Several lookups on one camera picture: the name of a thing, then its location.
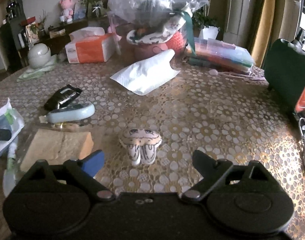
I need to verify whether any bagged sliced bread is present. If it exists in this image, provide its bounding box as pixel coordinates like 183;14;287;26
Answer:
20;129;93;172

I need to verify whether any light blue case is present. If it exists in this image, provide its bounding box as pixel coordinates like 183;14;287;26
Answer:
39;103;95;124

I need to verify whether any cartoon face plush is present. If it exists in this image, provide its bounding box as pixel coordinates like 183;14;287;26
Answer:
119;128;162;166

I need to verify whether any black foil snack packet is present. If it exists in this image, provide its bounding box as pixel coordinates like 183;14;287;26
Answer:
44;84;83;112

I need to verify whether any white green tube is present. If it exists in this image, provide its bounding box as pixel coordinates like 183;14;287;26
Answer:
2;137;18;197

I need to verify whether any green folded cloth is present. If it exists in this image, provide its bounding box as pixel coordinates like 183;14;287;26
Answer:
16;55;57;82

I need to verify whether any lace tablecloth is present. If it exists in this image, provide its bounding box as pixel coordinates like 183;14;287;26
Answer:
0;57;305;239

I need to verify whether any grey green round pot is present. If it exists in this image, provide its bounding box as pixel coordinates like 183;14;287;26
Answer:
27;43;51;69

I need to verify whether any white paper bag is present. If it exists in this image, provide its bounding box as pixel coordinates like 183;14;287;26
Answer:
110;49;179;96

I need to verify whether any wooden tv cabinet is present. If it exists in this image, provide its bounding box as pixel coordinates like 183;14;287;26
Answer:
17;16;111;61

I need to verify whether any stack of coloured folders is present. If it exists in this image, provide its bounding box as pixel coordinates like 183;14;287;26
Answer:
185;37;255;73

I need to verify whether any orange tissue box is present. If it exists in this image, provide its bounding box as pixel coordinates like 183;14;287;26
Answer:
65;27;116;64

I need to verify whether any pink red basket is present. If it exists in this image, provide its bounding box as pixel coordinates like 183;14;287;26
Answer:
126;15;189;61

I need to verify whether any potted green tree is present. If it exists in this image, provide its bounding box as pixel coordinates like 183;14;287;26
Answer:
191;0;219;30

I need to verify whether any pink plush pig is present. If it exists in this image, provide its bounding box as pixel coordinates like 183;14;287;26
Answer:
59;0;74;23

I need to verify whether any large clear plastic bag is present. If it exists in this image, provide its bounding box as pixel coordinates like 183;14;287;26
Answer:
95;0;209;29

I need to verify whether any photo frame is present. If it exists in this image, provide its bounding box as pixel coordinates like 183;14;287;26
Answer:
87;0;108;18

